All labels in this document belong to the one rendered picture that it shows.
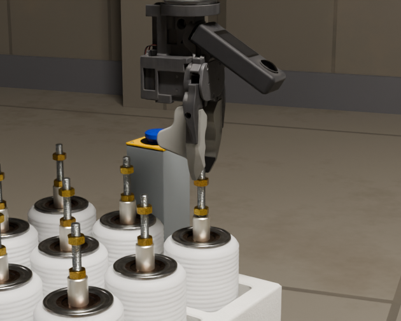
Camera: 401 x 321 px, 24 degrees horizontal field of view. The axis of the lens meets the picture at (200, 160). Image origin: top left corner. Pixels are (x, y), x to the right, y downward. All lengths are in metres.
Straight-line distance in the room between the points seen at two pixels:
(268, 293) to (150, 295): 0.21
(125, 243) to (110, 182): 1.09
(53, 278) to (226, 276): 0.21
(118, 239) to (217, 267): 0.14
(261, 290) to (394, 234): 0.79
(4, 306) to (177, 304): 0.20
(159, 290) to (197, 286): 0.11
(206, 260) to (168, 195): 0.26
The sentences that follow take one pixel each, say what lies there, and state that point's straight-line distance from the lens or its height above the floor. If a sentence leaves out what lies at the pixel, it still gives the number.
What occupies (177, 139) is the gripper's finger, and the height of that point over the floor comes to 0.39.
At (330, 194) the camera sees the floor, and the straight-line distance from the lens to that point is 2.20.
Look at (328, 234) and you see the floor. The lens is 1.94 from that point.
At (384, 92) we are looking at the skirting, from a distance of 3.07.
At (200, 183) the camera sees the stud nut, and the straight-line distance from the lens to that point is 1.15.
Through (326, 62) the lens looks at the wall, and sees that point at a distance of 3.10.
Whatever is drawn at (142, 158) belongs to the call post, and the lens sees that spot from 1.38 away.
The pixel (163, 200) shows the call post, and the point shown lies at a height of 0.23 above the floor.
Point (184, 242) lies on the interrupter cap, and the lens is 1.16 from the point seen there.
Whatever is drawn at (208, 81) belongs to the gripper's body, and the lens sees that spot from 1.10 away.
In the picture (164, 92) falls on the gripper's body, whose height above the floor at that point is 0.44.
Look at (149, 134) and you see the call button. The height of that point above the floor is 0.33.
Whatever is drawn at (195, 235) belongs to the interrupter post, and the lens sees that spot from 1.17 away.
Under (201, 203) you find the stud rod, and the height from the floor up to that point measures 0.30.
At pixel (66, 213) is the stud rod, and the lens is 1.14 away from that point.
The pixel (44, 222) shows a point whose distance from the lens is 1.28.
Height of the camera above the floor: 0.66
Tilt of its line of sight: 16 degrees down
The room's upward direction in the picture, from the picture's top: straight up
